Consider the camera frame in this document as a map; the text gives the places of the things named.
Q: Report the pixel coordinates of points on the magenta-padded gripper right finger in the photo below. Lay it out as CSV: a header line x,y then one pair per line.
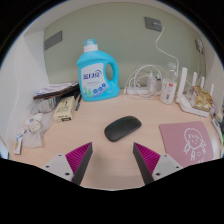
x,y
161,165

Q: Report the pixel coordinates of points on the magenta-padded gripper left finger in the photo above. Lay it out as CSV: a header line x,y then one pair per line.
x,y
61,163

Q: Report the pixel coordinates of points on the black computer mouse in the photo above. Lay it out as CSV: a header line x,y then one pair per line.
x,y
121,128

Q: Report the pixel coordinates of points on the pink mouse pad with drawing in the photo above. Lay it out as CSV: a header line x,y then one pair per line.
x,y
173,140

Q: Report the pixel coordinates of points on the clear plastic bag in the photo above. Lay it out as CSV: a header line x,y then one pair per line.
x,y
36,138

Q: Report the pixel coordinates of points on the small white packet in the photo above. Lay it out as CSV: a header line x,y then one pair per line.
x,y
19,143

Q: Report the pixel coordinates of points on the beige small carton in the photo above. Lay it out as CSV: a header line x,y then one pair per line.
x,y
64,109

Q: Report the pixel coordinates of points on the black pen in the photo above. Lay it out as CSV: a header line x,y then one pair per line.
x,y
78,101

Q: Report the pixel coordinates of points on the white router with antennas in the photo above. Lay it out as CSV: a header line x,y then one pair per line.
x,y
182,100

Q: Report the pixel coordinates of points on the stack of books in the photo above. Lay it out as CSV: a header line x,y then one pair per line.
x,y
55,90

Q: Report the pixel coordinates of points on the gold snack bag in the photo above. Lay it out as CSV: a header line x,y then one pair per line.
x,y
200,98

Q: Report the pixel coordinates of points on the white power strip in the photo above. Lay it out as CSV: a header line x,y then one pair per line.
x,y
136,90

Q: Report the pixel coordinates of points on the white charger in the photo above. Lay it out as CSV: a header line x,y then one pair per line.
x,y
154,85

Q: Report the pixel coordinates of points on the blue detergent bottle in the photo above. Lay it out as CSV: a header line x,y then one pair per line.
x,y
96,76

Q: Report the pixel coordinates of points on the grey blank wall plate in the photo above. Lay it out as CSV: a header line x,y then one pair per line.
x,y
53,40

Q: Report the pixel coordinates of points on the white wall adapter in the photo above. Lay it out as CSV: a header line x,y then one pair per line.
x,y
199,46

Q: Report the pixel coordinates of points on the grey wall outlet plate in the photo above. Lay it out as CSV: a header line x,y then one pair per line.
x,y
153,24

